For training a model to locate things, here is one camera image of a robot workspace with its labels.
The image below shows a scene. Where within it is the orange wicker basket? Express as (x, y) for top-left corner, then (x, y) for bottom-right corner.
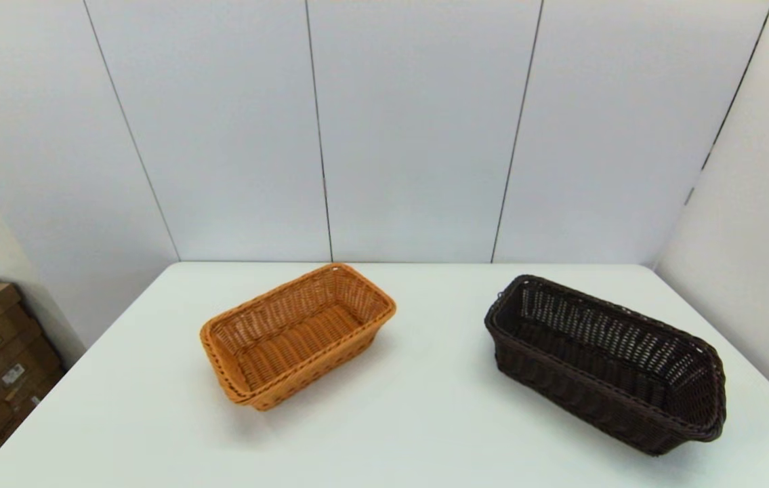
(199, 263), (397, 411)

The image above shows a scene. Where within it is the dark brown wicker basket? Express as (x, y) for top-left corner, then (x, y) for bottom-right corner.
(484, 274), (728, 456)

